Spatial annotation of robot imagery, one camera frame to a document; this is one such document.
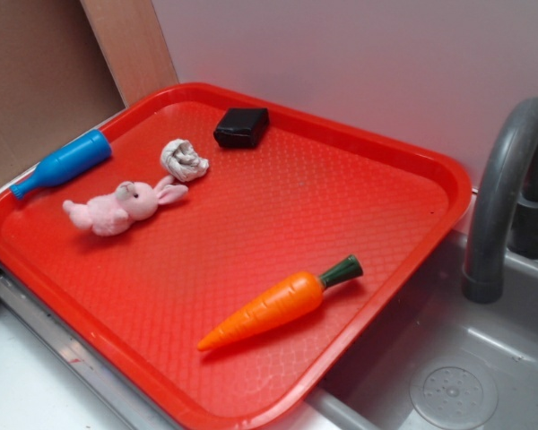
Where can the red plastic tray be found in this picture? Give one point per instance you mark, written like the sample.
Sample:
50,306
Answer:
311,193

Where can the orange toy carrot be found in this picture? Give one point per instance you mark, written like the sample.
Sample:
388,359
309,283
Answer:
297,295

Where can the black wrapped block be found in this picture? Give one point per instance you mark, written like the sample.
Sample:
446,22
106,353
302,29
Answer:
241,128

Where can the crumpled white paper ball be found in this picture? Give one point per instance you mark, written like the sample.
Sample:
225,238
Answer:
180,159

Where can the pink plush bunny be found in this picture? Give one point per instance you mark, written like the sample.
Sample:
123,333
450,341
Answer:
114,213

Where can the blue toy bottle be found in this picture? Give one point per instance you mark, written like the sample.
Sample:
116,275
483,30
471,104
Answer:
64,164

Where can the grey toy sink basin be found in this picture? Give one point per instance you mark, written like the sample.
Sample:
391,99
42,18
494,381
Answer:
432,359

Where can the metal counter edge strip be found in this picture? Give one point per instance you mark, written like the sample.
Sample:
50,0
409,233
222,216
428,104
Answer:
126,402

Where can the light wooden board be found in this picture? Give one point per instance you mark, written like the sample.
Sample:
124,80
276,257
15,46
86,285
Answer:
131,40

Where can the grey toy faucet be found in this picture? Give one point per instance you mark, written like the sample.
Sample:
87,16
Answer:
505,215

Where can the brown cardboard panel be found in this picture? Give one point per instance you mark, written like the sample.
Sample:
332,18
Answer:
54,81

